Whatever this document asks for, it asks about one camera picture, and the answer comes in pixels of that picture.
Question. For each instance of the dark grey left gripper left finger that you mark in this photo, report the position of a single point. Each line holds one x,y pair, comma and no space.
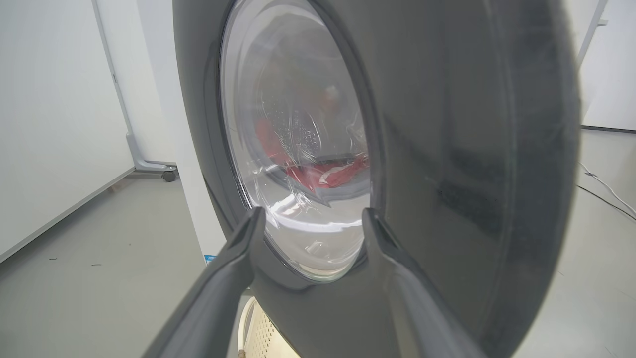
218,298

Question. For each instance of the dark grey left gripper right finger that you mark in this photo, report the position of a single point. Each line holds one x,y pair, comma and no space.
412,308

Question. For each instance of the red garment with white trim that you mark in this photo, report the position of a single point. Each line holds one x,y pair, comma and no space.
338,174

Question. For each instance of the black round glass washer door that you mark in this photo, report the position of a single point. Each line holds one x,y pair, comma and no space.
447,149

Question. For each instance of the cream perforated plastic laundry basket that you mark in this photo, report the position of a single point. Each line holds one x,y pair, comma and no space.
266,338

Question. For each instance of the white front-load washing machine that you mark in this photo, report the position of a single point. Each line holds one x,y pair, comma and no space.
198,214

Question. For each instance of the blue energy label sticker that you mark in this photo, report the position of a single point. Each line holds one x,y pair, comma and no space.
209,258

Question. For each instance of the white wheeled partition panel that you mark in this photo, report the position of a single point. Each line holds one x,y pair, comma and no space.
133,149

